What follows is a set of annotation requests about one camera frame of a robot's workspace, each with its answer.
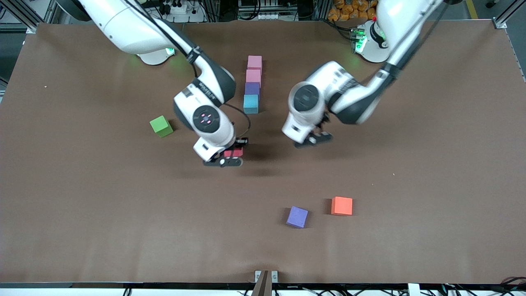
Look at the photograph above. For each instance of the pink foam block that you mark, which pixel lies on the pink foam block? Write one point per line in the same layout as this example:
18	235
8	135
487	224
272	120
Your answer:
253	76
254	62

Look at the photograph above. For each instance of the bag of orange objects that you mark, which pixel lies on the bag of orange objects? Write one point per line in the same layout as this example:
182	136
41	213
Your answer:
349	10

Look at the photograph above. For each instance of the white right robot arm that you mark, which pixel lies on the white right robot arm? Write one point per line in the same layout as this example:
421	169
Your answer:
123	28

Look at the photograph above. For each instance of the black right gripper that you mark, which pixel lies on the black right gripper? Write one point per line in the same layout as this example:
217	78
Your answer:
240	142

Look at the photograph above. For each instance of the green foam block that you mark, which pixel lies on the green foam block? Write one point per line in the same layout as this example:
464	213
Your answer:
161	126

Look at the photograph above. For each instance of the metal bracket with brown strip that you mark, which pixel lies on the metal bracket with brown strip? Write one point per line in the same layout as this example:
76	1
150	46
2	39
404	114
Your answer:
265	279

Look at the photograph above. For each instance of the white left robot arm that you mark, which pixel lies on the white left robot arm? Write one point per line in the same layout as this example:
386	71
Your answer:
328	78

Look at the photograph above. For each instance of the white socket strip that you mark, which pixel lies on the white socket strip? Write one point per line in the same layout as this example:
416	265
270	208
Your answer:
176	8
261	16

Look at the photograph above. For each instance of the orange foam block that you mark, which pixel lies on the orange foam block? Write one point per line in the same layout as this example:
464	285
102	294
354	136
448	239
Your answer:
342	206

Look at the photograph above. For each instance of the dark purple foam block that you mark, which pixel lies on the dark purple foam block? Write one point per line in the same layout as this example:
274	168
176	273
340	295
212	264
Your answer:
252	89

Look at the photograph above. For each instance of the aluminium frame profile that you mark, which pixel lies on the aluminium frame profile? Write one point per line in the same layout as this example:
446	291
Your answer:
32	27
509	12

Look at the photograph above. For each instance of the light purple foam block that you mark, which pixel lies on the light purple foam block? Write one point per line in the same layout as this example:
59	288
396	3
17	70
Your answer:
297	216

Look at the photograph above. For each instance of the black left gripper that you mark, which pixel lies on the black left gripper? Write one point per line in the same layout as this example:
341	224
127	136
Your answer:
324	121

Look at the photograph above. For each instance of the blue foam block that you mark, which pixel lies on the blue foam block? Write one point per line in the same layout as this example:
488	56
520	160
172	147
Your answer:
251	104

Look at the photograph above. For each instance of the white table edge rail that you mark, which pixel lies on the white table edge rail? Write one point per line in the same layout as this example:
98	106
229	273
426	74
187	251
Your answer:
82	292

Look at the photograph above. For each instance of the red foam block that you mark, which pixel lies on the red foam block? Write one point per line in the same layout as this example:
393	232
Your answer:
237	153

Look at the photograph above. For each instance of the table cover sheet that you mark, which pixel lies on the table cover sheet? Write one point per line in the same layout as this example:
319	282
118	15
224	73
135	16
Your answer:
164	226

